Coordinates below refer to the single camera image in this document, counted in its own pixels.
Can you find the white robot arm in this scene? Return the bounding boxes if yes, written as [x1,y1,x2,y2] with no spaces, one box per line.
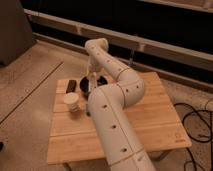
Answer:
[85,38,156,171]

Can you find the dark ceramic bowl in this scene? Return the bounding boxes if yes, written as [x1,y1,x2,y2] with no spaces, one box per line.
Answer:
[80,76,108,98]

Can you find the dark brown rectangular block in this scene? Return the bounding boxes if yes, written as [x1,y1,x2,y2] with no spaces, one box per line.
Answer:
[66,80,77,93]

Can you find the white lidded jar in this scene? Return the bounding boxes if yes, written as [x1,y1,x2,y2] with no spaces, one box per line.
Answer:
[63,92,79,112]

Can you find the light wooden table board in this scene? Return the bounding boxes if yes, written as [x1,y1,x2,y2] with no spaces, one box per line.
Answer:
[47,72,191,164]

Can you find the grey cabinet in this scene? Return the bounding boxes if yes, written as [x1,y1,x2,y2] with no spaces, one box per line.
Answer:
[0,0,36,66]

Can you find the black cable on floor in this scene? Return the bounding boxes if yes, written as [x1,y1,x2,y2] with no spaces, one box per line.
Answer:
[173,99,213,171]

